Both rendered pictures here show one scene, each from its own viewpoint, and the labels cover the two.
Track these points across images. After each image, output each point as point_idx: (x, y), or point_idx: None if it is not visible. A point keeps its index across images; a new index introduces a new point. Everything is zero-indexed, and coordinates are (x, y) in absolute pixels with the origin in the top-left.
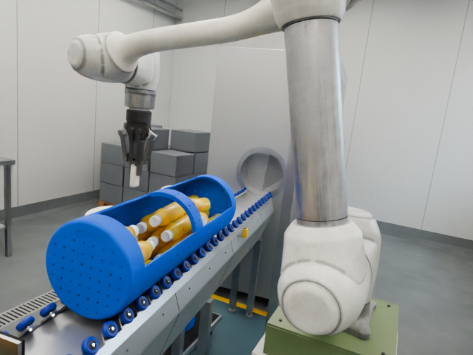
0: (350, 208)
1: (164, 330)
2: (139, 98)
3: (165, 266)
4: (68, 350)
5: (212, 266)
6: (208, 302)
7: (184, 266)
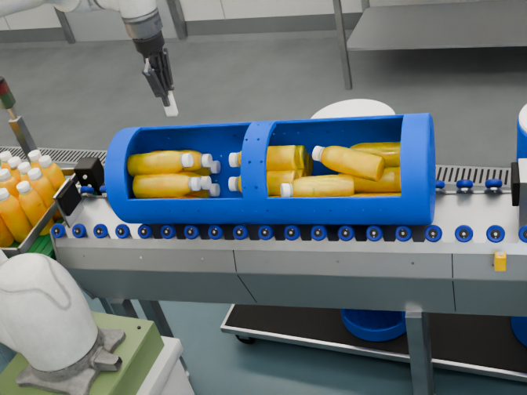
0: (30, 268)
1: (204, 273)
2: (125, 27)
3: (173, 213)
4: (114, 225)
5: (349, 262)
6: (405, 314)
7: (258, 231)
